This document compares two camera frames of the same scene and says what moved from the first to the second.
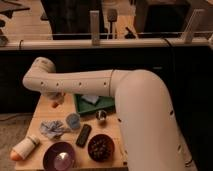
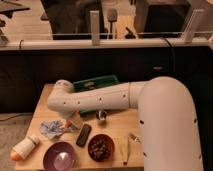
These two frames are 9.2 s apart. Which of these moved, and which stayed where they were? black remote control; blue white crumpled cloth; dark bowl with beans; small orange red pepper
Moved: small orange red pepper
Stayed: blue white crumpled cloth; black remote control; dark bowl with beans
